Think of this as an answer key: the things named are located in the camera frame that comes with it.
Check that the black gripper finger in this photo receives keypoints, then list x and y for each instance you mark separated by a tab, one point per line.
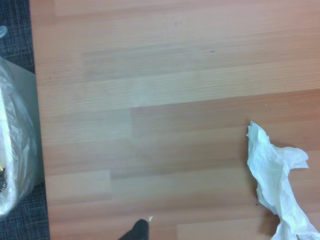
139	231

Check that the white tissue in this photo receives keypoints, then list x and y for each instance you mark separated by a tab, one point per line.
271	165

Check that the white trash bin with liner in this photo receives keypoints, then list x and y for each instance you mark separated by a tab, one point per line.
15	140

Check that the tiny white paper scrap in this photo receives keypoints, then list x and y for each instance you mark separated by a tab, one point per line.
150	219

